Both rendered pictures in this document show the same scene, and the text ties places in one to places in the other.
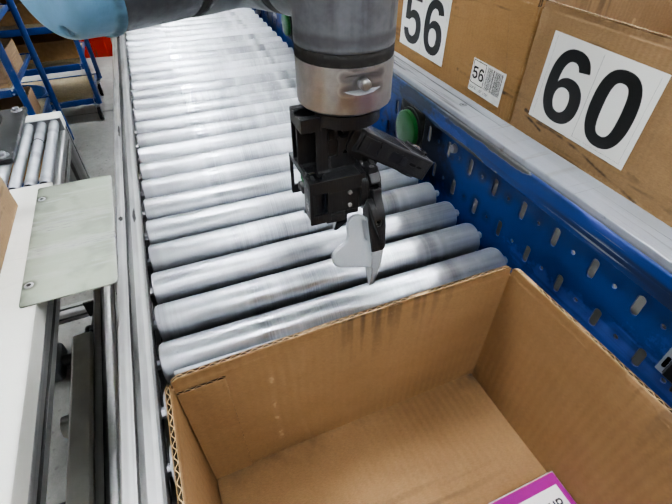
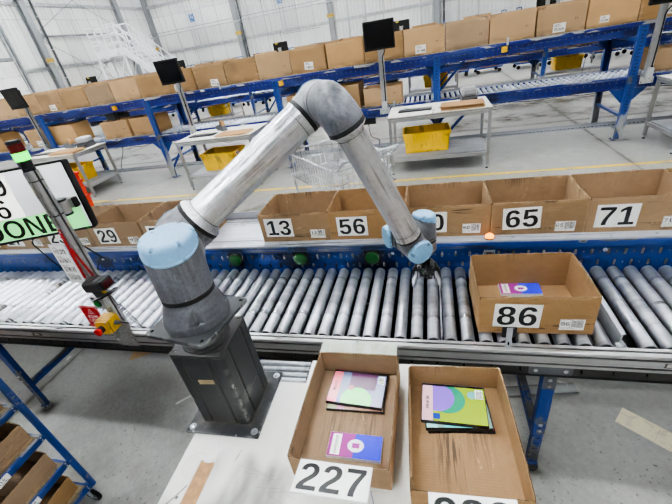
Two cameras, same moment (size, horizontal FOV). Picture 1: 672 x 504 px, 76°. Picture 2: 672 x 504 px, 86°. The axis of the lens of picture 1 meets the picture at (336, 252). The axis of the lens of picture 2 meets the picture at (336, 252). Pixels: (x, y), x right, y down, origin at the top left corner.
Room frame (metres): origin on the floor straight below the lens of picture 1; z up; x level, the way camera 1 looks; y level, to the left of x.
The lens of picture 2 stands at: (-0.10, 1.20, 1.80)
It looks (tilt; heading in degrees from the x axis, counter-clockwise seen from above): 30 degrees down; 309
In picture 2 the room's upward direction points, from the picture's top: 10 degrees counter-clockwise
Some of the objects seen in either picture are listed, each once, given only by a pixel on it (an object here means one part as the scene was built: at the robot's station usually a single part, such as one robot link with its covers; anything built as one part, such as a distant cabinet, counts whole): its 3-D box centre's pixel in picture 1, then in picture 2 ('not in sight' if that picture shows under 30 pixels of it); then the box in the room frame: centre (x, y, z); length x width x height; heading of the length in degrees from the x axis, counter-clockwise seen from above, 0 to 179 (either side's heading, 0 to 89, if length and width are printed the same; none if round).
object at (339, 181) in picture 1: (336, 158); (425, 262); (0.41, 0.00, 0.94); 0.09 x 0.08 x 0.12; 112
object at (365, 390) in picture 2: not in sight; (357, 388); (0.43, 0.56, 0.78); 0.19 x 0.14 x 0.02; 18
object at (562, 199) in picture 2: not in sight; (530, 204); (0.12, -0.61, 0.96); 0.39 x 0.29 x 0.17; 22
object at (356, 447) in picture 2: not in sight; (354, 447); (0.33, 0.74, 0.76); 0.16 x 0.07 x 0.02; 22
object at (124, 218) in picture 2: not in sight; (131, 224); (2.31, 0.25, 0.96); 0.39 x 0.29 x 0.17; 21
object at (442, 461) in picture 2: not in sight; (460, 431); (0.08, 0.57, 0.80); 0.38 x 0.28 x 0.10; 115
